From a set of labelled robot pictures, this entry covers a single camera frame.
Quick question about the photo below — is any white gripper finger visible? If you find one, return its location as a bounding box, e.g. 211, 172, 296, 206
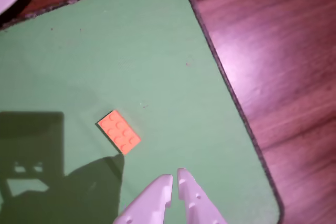
112, 173, 174, 224
176, 167, 228, 224

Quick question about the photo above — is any orange lego block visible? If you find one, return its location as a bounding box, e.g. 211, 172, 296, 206
97, 110, 142, 156

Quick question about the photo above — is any green mat with dark edge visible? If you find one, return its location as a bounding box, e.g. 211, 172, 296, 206
0, 0, 286, 224

